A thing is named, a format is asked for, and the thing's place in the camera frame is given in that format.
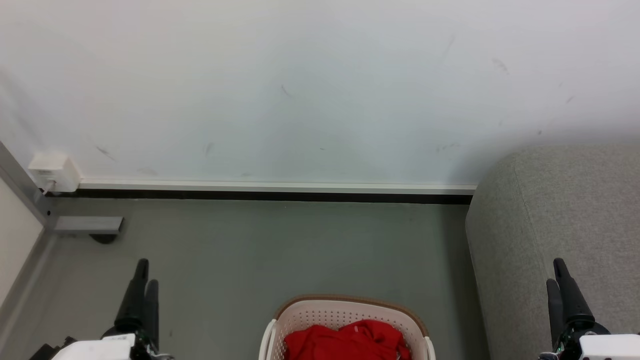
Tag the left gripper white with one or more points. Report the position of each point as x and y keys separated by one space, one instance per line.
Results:
x=95 y=348

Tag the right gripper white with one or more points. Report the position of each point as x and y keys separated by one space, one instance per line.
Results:
x=605 y=346

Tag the red cloth garment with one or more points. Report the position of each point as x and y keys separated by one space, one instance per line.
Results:
x=345 y=342

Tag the grey fabric sofa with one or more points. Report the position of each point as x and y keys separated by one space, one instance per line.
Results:
x=550 y=215

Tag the beige door panel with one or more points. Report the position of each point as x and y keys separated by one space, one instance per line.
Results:
x=15 y=235

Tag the white and black baseboard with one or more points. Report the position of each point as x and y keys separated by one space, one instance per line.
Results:
x=275 y=190

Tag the cream perforated laundry basket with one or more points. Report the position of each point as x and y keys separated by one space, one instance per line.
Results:
x=320 y=312

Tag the grey metal floor bracket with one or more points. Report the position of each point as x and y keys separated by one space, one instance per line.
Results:
x=87 y=225

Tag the white wall outlet box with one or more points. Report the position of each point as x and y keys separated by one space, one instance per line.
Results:
x=55 y=170

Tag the grey door frame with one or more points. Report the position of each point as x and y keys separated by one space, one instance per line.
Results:
x=22 y=187

